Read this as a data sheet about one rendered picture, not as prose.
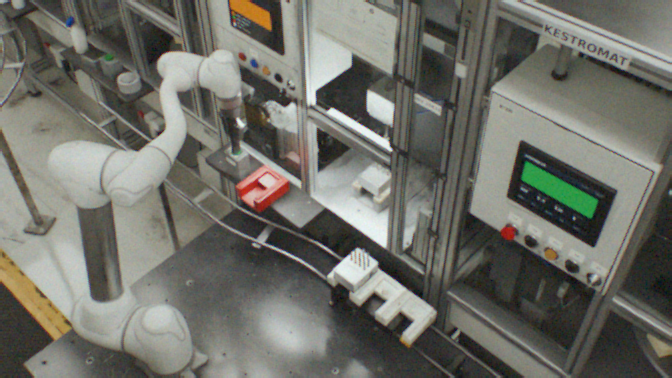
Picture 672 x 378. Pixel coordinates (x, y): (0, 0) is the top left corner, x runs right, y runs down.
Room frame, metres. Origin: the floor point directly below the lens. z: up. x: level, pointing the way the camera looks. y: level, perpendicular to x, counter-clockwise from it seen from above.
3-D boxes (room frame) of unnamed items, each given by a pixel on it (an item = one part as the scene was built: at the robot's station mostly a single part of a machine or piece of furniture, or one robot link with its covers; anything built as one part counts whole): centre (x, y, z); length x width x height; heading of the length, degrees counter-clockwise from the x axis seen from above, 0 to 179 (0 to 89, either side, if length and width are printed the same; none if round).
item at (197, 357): (1.21, 0.57, 0.71); 0.22 x 0.18 x 0.06; 48
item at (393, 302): (1.36, -0.13, 0.84); 0.36 x 0.14 x 0.10; 48
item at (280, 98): (1.92, 0.31, 1.37); 0.36 x 0.04 x 0.04; 48
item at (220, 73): (1.90, 0.42, 1.41); 0.13 x 0.11 x 0.16; 72
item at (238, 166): (1.90, 0.40, 0.97); 0.08 x 0.08 x 0.12; 48
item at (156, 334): (1.23, 0.59, 0.85); 0.18 x 0.16 x 0.22; 72
